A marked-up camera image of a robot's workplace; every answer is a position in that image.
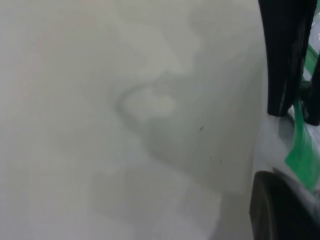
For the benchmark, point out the clear zip bag green zipper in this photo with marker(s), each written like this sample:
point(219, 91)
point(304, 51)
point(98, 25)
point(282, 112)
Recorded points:
point(300, 155)

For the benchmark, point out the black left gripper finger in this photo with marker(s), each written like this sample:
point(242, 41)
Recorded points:
point(277, 215)

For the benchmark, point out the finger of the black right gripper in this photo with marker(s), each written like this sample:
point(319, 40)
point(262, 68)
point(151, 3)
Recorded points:
point(285, 50)
point(314, 105)

